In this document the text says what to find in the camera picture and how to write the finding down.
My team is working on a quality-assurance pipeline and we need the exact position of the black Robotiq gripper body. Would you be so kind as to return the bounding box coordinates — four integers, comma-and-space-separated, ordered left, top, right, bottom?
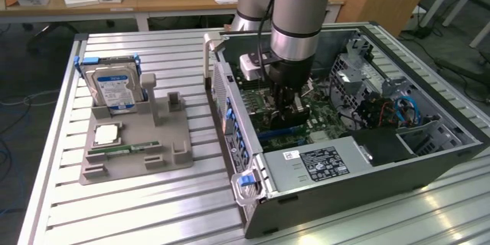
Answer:
267, 55, 313, 88

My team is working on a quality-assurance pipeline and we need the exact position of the low-profile Nvidia graphics card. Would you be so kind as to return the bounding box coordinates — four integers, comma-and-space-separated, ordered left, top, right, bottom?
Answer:
267, 102, 311, 131

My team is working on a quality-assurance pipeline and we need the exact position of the CPU socket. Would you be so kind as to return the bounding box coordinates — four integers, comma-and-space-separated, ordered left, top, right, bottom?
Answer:
259, 87, 273, 111

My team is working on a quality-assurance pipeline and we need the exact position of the metal socket cover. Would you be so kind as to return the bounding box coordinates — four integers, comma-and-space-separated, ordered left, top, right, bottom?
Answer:
304, 78, 319, 99

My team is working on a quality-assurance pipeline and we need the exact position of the green Dell motherboard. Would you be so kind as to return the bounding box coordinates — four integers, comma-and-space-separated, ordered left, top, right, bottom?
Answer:
232, 67, 345, 154

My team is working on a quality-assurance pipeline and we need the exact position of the metal disk bay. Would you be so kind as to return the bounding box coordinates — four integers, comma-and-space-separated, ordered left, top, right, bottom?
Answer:
328, 52, 405, 105

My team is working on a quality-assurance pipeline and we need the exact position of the grey power supply unit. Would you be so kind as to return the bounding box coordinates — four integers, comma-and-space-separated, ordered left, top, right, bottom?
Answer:
261, 137, 373, 194

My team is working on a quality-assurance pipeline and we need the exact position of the blue case release latch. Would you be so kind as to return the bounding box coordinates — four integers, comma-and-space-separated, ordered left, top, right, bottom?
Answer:
236, 174, 256, 188

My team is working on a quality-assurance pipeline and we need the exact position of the wooden cabinet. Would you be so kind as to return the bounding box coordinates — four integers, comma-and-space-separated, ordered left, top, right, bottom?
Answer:
328, 0, 440, 38

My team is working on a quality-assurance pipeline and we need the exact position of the black power brick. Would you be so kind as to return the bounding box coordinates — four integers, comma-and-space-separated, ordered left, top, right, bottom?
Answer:
415, 26, 433, 39

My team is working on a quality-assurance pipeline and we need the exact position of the grey plastic parts rack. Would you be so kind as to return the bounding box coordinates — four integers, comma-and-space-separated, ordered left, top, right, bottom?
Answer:
77, 72, 196, 186

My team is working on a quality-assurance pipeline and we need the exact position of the open black PC case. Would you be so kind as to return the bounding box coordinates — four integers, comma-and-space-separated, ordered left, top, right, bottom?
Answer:
201, 25, 490, 240

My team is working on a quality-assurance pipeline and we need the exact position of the hard disk in blue caddy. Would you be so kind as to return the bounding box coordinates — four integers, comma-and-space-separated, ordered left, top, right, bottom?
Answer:
74, 54, 144, 115

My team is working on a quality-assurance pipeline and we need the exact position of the green RAM stick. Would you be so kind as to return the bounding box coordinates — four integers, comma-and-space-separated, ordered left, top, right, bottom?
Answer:
88, 141, 160, 155

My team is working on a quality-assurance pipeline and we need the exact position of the silver CPU chip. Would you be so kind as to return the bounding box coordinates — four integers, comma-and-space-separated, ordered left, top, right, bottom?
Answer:
93, 126, 122, 145

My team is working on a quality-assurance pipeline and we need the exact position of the wooden desk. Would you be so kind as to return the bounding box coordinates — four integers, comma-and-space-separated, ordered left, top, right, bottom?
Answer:
0, 0, 345, 32

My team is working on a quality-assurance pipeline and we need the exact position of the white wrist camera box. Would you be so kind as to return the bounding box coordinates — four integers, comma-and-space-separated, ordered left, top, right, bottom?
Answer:
239, 52, 271, 82

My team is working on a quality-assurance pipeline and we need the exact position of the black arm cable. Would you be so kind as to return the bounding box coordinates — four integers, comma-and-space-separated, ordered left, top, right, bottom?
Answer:
256, 0, 277, 84

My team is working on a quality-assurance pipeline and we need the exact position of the red wire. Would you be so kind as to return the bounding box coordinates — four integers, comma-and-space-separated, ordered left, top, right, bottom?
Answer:
376, 99, 395, 127

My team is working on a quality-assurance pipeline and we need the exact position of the blue wire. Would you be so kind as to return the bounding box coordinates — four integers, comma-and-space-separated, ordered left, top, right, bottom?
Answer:
393, 95, 421, 127

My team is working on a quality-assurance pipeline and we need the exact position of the grey metal drive bracket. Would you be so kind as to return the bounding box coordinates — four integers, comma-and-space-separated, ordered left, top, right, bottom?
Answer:
395, 118, 464, 157

